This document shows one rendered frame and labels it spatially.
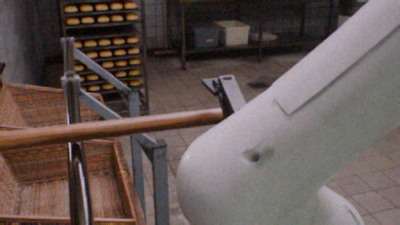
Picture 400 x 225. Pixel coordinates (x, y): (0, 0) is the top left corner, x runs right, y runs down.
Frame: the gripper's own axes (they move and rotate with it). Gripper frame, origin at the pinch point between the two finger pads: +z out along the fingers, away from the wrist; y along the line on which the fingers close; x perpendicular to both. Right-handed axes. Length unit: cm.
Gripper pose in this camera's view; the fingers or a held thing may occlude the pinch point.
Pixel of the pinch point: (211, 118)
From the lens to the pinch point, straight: 74.1
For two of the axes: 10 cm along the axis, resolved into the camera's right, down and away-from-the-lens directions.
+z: -3.0, -3.7, 8.8
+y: 0.0, 9.2, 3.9
